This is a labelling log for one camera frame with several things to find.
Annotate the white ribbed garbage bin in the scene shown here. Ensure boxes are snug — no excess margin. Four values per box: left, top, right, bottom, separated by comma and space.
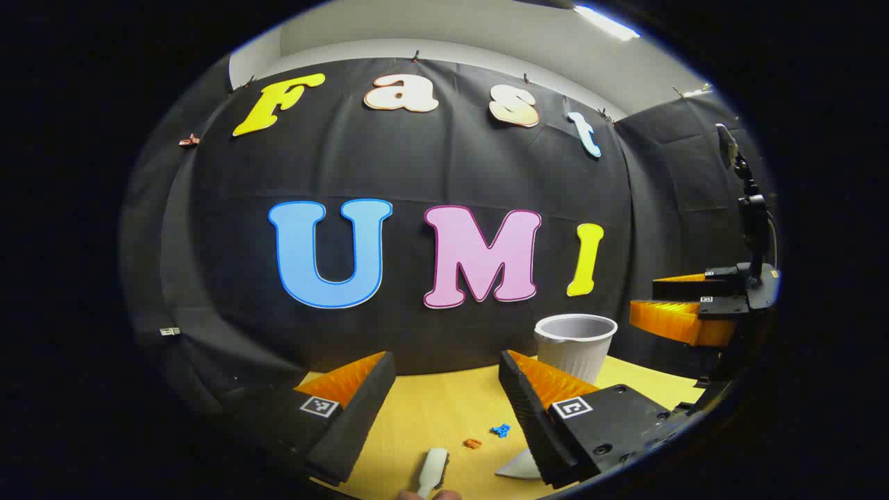
533, 314, 619, 387

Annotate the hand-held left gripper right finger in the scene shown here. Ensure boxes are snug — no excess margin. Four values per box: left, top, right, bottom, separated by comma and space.
499, 349, 695, 489

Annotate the ceiling light strip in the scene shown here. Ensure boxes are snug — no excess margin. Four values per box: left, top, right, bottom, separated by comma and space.
573, 6, 641, 41

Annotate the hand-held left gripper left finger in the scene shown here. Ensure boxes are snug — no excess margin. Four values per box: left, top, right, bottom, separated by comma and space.
233, 351, 397, 487

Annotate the wooden desktop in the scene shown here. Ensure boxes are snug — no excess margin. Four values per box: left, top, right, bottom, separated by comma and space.
295, 354, 706, 500

